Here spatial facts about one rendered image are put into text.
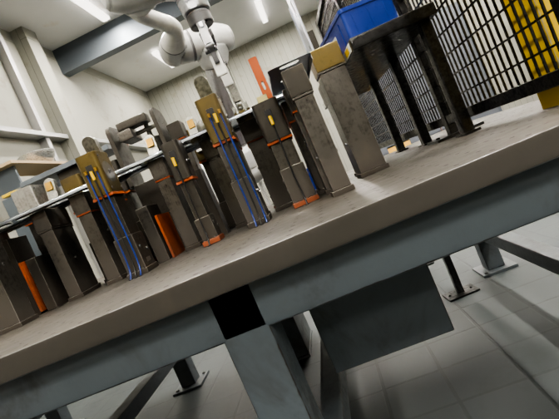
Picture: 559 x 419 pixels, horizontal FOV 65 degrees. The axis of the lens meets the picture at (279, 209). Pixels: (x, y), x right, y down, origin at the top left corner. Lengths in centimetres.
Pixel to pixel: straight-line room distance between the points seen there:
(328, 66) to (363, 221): 67
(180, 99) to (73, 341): 1106
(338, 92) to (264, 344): 73
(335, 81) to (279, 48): 1024
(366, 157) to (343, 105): 15
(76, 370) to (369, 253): 50
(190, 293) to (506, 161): 46
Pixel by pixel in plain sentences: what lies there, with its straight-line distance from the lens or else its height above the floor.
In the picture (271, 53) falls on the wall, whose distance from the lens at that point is 1142.
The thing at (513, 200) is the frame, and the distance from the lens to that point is 69.
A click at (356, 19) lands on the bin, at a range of 137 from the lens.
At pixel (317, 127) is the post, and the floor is 85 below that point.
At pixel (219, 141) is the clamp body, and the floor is 93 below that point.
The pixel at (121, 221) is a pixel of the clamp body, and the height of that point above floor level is 85.
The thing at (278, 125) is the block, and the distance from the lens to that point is 111.
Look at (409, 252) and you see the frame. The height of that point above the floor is 61.
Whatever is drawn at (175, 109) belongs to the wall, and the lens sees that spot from 1170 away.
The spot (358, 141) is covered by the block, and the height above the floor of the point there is 79.
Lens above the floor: 77
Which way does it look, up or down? 3 degrees down
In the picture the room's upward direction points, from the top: 24 degrees counter-clockwise
